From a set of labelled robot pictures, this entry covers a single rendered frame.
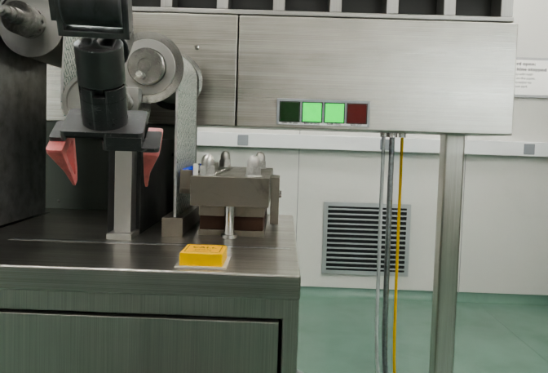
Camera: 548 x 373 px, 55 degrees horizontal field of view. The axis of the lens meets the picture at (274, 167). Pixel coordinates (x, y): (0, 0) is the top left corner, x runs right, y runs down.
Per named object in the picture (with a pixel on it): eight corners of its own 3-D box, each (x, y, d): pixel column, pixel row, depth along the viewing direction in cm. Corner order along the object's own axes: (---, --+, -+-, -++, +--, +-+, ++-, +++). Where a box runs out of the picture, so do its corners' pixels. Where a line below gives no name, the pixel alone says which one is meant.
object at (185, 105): (174, 178, 111) (175, 90, 110) (192, 171, 134) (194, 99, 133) (176, 178, 111) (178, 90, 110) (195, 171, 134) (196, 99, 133)
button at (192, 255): (178, 267, 84) (178, 251, 84) (187, 257, 91) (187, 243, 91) (222, 268, 84) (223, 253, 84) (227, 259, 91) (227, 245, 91)
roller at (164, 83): (119, 94, 109) (120, 37, 108) (150, 103, 135) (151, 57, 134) (174, 95, 109) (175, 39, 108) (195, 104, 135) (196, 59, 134)
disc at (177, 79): (112, 101, 110) (112, 29, 109) (112, 102, 110) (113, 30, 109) (183, 104, 109) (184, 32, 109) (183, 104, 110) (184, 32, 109)
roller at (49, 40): (-3, 55, 111) (-3, -12, 110) (50, 71, 136) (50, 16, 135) (64, 58, 110) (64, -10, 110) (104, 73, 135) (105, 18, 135)
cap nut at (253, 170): (244, 176, 109) (244, 155, 108) (245, 175, 112) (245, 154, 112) (261, 177, 109) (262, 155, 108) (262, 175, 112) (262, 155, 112)
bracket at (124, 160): (105, 240, 104) (108, 84, 103) (115, 234, 111) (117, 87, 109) (130, 241, 104) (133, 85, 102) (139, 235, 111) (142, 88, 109)
